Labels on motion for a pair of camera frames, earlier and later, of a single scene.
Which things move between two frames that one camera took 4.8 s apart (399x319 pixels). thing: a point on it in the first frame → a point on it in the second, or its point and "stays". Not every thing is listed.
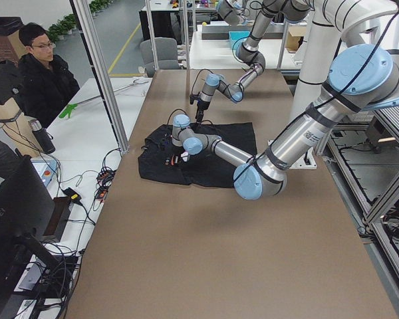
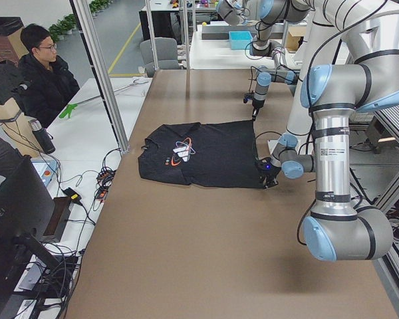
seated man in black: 48,82 stays
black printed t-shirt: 161,160 stays
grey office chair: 166,54 stays
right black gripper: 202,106 → 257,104
